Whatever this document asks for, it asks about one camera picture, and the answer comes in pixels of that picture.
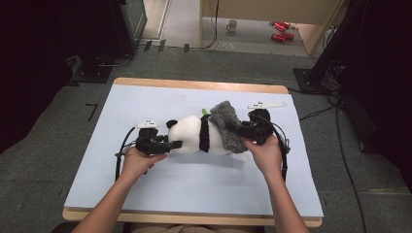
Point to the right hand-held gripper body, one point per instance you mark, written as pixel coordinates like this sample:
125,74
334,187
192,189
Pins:
257,127

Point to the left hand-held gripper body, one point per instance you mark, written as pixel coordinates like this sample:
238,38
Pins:
150,144

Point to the grey fluffy cloth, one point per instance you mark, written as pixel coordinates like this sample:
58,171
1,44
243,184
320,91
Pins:
228,129

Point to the panda plush toy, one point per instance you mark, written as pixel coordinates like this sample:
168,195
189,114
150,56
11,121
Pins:
191,136

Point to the person's left hand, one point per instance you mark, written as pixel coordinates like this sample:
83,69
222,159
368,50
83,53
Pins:
139,166

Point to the person's right hand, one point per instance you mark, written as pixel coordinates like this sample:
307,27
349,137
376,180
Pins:
268,158

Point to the light blue table sheet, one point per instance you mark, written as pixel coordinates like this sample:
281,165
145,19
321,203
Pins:
155,97

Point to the wooden table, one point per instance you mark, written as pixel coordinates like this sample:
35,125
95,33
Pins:
194,84

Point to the black stand with pole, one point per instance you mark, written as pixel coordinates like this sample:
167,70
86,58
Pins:
307,81

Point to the black stand base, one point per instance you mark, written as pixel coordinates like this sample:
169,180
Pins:
92,73

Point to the black tape strip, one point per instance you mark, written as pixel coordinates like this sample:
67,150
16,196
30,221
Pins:
186,48
147,45
161,45

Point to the red can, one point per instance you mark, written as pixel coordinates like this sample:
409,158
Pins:
282,36
281,26

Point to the beige mug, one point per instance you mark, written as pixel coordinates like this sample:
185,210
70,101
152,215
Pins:
231,25

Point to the light wooden desk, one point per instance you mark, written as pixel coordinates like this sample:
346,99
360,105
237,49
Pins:
259,8

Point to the dark cabinet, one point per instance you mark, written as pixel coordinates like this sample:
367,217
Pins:
136,16

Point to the black curtain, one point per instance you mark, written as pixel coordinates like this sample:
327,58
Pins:
32,64
388,81

